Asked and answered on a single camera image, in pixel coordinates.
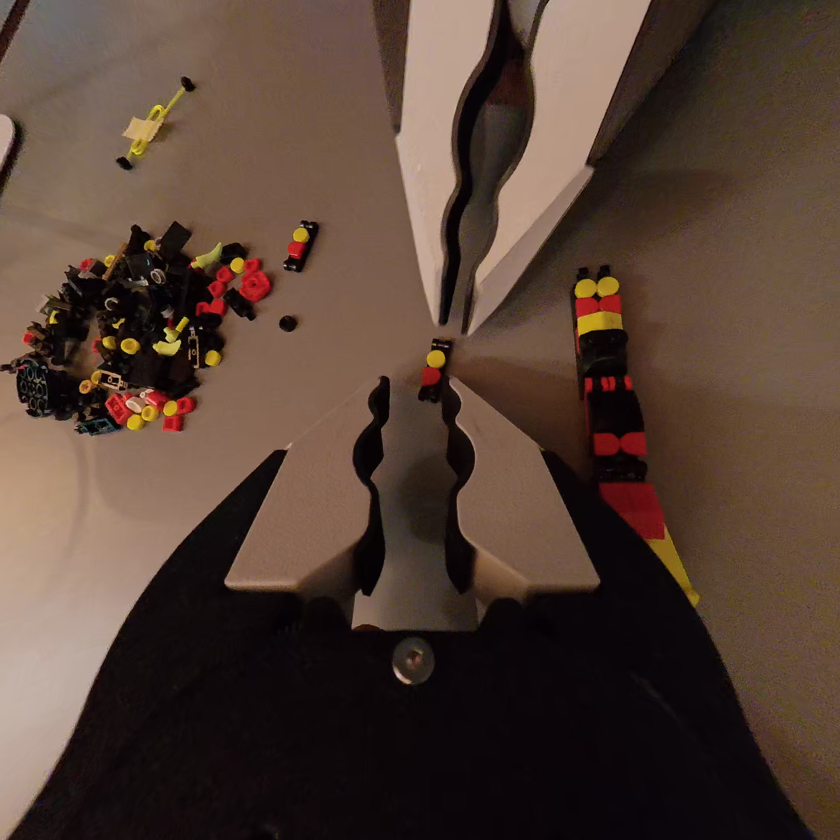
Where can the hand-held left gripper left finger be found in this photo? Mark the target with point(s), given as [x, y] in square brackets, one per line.
[315, 512]

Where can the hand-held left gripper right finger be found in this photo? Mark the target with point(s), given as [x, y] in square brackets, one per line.
[518, 512]

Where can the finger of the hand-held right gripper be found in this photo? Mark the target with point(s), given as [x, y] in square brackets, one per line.
[430, 131]
[564, 118]

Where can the black red yellow lego assembly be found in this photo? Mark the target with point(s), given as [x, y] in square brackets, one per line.
[610, 420]

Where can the round black lego stud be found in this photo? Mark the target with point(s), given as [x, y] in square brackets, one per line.
[287, 323]

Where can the pile of loose lego pieces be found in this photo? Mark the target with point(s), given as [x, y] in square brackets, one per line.
[151, 315]

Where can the yellow lego axle piece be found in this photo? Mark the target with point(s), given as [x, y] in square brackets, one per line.
[154, 121]

